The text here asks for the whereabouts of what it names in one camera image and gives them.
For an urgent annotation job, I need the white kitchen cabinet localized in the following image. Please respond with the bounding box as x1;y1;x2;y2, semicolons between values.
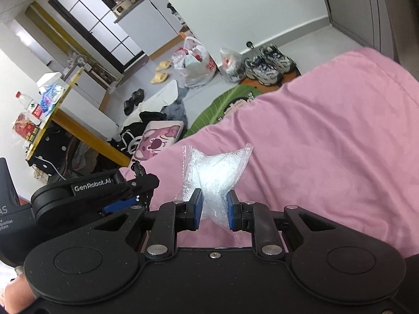
113;0;187;58

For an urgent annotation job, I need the clear plastic stuffing bag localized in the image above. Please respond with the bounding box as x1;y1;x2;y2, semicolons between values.
175;142;255;233

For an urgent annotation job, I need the grey fluffy rug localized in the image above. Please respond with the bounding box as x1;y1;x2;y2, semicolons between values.
165;99;187;128

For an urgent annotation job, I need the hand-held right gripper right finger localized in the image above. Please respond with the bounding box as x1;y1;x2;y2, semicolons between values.
227;190;341;258

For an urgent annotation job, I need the white towel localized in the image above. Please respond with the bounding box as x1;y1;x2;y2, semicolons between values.
137;80;179;114

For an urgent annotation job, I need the clear water bottle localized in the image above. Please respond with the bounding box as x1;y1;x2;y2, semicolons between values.
14;91;45;120

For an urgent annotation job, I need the blue tissue pack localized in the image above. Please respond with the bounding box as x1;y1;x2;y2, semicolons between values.
39;83;66;112

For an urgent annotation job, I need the white cable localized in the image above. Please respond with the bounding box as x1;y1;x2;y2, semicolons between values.
31;158;66;178

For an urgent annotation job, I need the black clothing pile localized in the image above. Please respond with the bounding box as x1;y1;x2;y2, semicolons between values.
109;111;168;155

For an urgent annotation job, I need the crumpled clothes pile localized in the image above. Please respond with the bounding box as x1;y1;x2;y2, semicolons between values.
73;143;99;174

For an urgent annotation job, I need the clear plastic trash bag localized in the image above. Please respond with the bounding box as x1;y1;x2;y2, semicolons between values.
219;47;245;82

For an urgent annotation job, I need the green leaf floor mat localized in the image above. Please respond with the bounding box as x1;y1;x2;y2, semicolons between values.
183;68;302;137

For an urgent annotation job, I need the red snack bag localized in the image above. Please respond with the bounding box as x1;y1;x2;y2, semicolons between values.
11;111;42;141

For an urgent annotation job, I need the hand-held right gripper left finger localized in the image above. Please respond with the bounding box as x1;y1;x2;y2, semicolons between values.
87;188;205;259

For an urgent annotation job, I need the black polka-dot bag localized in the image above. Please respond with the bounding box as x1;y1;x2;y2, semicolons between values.
27;126;71;167

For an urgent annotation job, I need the white tissue box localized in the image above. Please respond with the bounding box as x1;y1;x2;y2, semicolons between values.
36;71;63;89

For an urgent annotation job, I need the pink bed sheet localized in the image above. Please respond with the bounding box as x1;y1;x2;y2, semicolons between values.
119;47;419;260

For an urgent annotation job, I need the grey wardrobe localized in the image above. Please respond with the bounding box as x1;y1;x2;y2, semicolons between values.
316;0;419;82

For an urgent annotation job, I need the white plastic shopping bag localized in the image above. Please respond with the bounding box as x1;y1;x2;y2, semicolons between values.
181;36;217;88

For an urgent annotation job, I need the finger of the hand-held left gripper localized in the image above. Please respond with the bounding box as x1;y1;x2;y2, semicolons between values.
70;161;161;210
103;198;148;216

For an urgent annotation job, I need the yellow table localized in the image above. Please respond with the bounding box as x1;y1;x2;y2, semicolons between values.
25;68;132;168

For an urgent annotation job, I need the white panel sliding door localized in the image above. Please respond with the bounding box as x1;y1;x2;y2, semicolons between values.
49;0;148;73

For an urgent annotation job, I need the pink bear cushion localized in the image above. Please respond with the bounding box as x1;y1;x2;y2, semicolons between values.
130;120;184;163

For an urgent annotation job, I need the person's left hand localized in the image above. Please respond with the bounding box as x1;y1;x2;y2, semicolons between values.
4;266;37;314

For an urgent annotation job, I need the grey white sneaker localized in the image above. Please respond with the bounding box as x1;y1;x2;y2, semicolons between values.
259;45;295;73
244;55;284;87

